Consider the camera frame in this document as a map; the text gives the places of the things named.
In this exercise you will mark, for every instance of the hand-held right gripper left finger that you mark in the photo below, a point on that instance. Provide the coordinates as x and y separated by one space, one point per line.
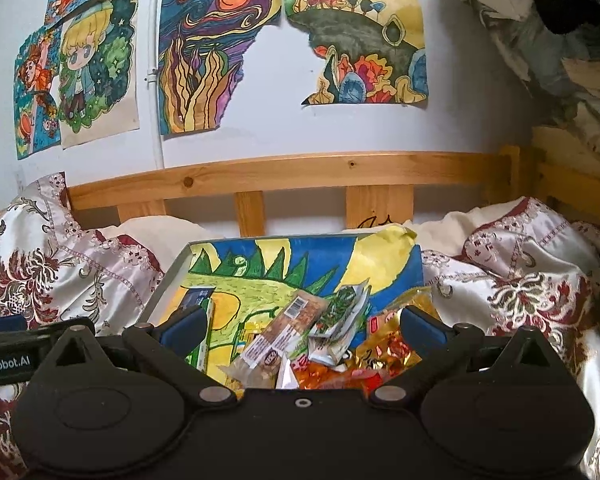
185 332

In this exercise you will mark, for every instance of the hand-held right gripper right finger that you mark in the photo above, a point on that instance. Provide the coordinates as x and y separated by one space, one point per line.
422 334

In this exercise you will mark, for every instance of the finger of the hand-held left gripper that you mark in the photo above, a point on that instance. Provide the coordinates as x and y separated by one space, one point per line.
2 324

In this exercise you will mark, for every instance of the golden snack packet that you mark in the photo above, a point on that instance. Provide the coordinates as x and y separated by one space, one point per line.
397 345

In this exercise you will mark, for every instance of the long blue and white box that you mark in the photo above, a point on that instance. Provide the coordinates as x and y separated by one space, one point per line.
200 305

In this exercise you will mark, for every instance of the yellow snack packet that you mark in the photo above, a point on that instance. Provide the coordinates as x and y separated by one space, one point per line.
247 336

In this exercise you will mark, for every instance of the white packet of green vegetables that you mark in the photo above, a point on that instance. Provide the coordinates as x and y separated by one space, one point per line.
337 325

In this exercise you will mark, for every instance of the grey tray with dinosaur drawing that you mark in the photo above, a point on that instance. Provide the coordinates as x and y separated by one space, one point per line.
260 275

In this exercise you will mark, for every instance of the clear cracker packet white label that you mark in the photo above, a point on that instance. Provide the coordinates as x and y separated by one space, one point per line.
280 340

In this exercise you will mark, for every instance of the orange snack bag red label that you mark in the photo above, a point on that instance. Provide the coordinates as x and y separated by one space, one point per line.
325 377

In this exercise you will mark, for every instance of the white pillow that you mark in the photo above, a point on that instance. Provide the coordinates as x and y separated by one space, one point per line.
155 232
455 232

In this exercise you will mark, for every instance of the floral satin blanket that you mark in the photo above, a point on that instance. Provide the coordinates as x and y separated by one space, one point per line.
530 285

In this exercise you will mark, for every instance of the white wall pipe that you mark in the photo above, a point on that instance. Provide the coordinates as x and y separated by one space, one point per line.
156 110

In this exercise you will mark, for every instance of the wall poster with blue ground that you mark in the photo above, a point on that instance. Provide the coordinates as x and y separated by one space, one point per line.
35 95

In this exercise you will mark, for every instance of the wall poster with blond child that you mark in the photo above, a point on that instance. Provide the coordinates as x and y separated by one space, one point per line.
97 70

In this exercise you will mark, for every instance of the wall poster with swirls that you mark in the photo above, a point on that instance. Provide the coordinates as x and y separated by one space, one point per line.
205 50

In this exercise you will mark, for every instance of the wall poster with landscape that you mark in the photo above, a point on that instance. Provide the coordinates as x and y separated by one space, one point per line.
360 25

